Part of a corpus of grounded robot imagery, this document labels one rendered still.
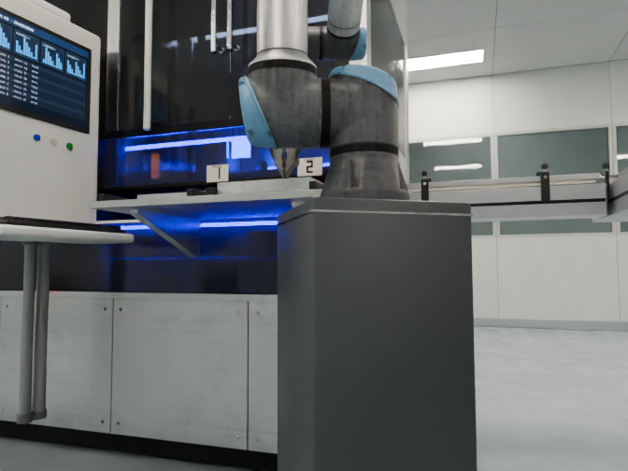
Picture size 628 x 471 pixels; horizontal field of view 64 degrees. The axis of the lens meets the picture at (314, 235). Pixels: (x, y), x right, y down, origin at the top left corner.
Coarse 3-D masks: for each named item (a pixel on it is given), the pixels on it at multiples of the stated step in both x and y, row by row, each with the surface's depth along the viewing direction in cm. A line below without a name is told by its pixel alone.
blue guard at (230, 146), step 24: (120, 144) 188; (144, 144) 185; (168, 144) 181; (192, 144) 178; (216, 144) 175; (240, 144) 172; (120, 168) 187; (144, 168) 184; (168, 168) 181; (192, 168) 178; (240, 168) 172; (264, 168) 169
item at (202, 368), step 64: (0, 320) 202; (64, 320) 191; (128, 320) 182; (192, 320) 174; (256, 320) 166; (0, 384) 199; (64, 384) 189; (128, 384) 180; (192, 384) 172; (256, 384) 165; (256, 448) 164
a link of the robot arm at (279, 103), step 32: (288, 0) 80; (288, 32) 80; (256, 64) 80; (288, 64) 79; (256, 96) 79; (288, 96) 79; (320, 96) 79; (256, 128) 80; (288, 128) 80; (320, 128) 80
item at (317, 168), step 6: (300, 162) 165; (306, 162) 164; (318, 162) 163; (300, 168) 164; (306, 168) 164; (312, 168) 163; (318, 168) 162; (300, 174) 164; (306, 174) 164; (312, 174) 163; (318, 174) 162
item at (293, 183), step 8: (224, 184) 131; (232, 184) 130; (240, 184) 129; (248, 184) 129; (256, 184) 128; (264, 184) 127; (272, 184) 126; (280, 184) 126; (288, 184) 125; (296, 184) 124; (304, 184) 124; (224, 192) 131; (232, 192) 130; (240, 192) 129; (248, 192) 128; (256, 192) 128
